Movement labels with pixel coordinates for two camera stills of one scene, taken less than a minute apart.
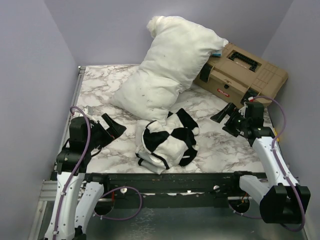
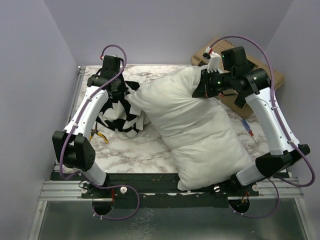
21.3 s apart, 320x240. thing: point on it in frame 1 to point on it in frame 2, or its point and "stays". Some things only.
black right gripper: [231, 110] to [204, 89]
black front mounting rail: [179, 190] stays
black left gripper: [118, 129] to [122, 88]
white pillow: [177, 54] to [207, 147]
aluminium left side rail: [81, 71] stays
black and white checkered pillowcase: [166, 145] to [119, 114]
